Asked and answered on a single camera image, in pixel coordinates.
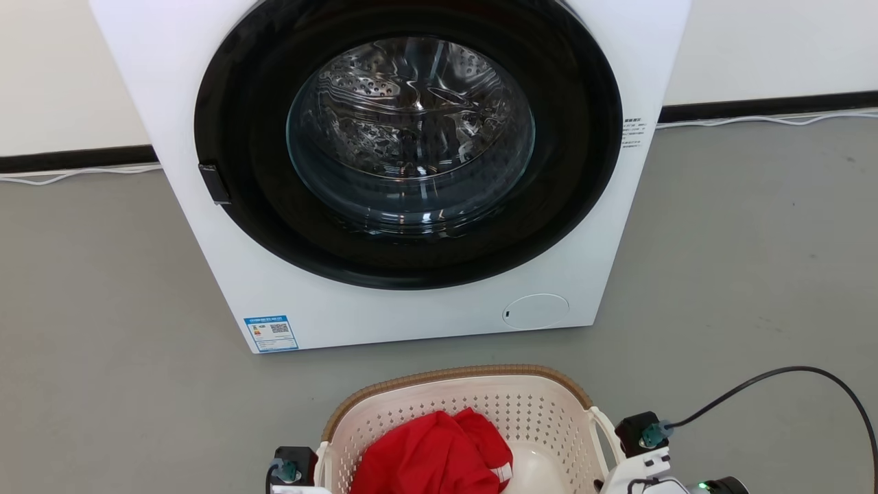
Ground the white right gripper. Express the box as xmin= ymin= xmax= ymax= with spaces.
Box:
xmin=599 ymin=446 xmax=690 ymax=494

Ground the cream perforated laundry basket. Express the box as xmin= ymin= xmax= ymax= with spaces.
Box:
xmin=314 ymin=364 xmax=626 ymax=494

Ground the white rounded plastic object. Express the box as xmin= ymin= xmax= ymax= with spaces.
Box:
xmin=504 ymin=441 xmax=569 ymax=494

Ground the red garment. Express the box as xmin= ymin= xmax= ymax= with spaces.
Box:
xmin=350 ymin=408 xmax=514 ymax=494

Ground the blue energy label sticker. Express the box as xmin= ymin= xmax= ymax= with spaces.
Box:
xmin=244 ymin=315 xmax=300 ymax=353

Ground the round white filter cover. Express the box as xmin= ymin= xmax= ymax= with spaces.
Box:
xmin=503 ymin=294 xmax=570 ymax=330

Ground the white front-load washing machine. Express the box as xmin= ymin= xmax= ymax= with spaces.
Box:
xmin=89 ymin=0 xmax=692 ymax=354

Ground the black round washer door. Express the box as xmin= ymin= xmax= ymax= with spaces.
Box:
xmin=194 ymin=0 xmax=624 ymax=290

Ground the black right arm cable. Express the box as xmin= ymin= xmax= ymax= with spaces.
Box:
xmin=662 ymin=366 xmax=878 ymax=481

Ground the black washer door handle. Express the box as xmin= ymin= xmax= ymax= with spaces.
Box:
xmin=198 ymin=163 xmax=232 ymax=205

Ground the white floor cable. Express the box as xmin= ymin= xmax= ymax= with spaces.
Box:
xmin=655 ymin=110 xmax=878 ymax=130
xmin=0 ymin=163 xmax=163 ymax=186

